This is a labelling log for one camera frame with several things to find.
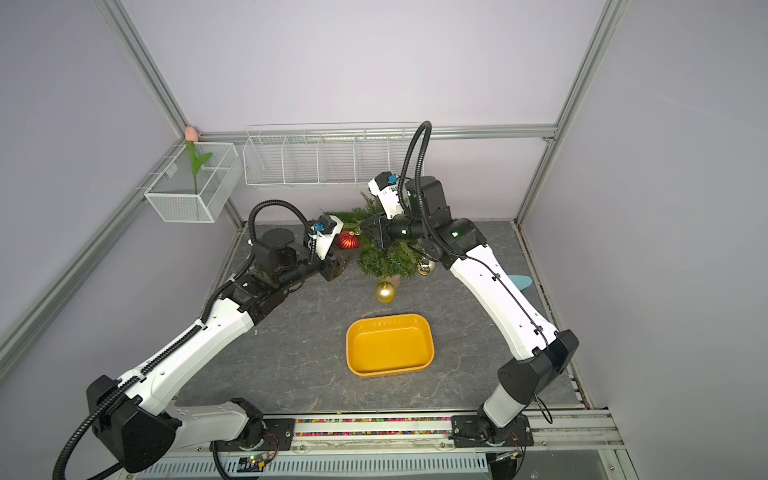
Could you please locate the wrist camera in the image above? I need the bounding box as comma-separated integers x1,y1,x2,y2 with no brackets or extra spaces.
368,171,405,220
309,214,344,260

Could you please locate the small green christmas tree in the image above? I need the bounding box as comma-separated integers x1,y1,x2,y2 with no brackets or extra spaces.
331,193,420,280

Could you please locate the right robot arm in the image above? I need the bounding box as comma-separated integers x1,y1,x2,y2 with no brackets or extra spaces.
361,120,579,446

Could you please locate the long white wire basket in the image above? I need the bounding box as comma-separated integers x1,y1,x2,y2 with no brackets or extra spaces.
243,122,418,187

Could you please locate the artificial pink tulip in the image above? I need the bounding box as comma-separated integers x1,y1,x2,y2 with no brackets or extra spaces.
184,126,212,194

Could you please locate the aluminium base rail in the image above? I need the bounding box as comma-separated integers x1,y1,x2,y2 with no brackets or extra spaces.
119,411,626,462

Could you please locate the yellow plastic tray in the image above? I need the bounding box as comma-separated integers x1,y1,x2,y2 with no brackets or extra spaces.
346,313,435,378

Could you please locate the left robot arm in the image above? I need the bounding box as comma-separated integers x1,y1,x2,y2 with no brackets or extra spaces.
52,199,346,479

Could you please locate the matte gold ball ornament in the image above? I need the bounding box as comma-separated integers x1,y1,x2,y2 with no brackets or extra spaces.
375,281,396,303

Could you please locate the teal plastic trowel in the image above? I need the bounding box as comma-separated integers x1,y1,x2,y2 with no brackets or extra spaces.
509,275,533,291

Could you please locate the small white mesh basket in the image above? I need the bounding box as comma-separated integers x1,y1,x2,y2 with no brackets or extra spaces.
144,142,244,224

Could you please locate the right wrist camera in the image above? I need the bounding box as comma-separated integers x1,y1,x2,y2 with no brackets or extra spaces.
368,171,405,220

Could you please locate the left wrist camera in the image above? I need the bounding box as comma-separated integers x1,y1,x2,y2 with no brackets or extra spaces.
309,214,344,260

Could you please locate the red ribbed ball ornament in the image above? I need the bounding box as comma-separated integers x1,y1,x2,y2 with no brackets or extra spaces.
336,231,361,250

